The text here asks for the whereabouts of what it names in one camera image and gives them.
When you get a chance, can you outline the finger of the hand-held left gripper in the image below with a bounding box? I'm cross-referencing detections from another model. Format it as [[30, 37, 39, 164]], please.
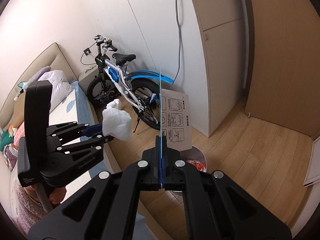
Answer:
[[47, 121, 103, 146], [58, 135, 115, 161]]

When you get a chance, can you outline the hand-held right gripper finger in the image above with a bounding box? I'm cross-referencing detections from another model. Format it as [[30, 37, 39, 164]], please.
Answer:
[[27, 135, 163, 240], [162, 136, 293, 240]]

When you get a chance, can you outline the white tissue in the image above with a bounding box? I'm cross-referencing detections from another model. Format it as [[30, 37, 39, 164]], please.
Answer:
[[102, 99, 132, 140]]

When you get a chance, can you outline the white instruction card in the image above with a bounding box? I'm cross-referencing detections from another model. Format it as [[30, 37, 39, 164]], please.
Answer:
[[158, 63, 193, 189]]

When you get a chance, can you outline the brown pillow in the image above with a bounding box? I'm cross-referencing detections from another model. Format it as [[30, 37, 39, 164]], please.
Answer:
[[12, 96, 28, 130]]

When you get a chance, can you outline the white plastic bag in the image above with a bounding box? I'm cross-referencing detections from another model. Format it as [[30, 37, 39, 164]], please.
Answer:
[[14, 81, 29, 100]]

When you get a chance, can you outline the pink striped folded quilt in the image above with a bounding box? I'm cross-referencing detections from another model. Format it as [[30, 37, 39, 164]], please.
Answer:
[[12, 122, 25, 143]]

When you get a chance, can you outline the orange green plush toy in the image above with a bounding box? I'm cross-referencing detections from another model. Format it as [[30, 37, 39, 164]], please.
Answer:
[[6, 124, 18, 138]]

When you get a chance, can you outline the large white pillow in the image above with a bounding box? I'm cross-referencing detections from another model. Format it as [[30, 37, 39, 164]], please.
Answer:
[[47, 70, 75, 110]]

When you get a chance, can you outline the lavender grey folded cloth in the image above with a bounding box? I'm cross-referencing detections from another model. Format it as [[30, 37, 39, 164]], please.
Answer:
[[26, 66, 52, 85]]

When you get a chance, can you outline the green folded cloth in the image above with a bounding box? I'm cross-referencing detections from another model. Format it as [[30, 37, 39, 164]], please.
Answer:
[[0, 131, 12, 152]]

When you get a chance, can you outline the grey nightstand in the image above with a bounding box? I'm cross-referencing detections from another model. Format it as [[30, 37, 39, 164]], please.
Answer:
[[78, 66, 100, 98]]

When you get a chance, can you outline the beige bed headboard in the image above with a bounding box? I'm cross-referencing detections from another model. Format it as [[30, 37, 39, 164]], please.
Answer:
[[0, 42, 84, 130]]

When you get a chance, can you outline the brown striped quilt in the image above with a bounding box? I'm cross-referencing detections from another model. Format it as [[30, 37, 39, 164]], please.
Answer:
[[2, 145, 19, 172]]

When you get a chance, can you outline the white blue bicycle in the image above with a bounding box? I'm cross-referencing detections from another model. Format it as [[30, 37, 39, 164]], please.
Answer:
[[80, 34, 174, 132]]

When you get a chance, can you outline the blue water bottle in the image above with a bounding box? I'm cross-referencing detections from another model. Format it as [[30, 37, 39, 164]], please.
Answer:
[[109, 67, 119, 83]]

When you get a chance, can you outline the person's leg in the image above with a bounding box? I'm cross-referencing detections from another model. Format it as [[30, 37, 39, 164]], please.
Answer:
[[49, 185, 67, 205]]

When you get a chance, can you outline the white wardrobe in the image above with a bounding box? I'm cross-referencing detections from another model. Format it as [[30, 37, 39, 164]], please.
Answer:
[[186, 0, 253, 138]]

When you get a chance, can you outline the wooden door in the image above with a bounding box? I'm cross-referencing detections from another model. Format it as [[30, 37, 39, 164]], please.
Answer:
[[244, 0, 320, 140]]

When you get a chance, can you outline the grey wall cable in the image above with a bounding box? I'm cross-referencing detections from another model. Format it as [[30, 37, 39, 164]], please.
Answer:
[[175, 0, 182, 90]]

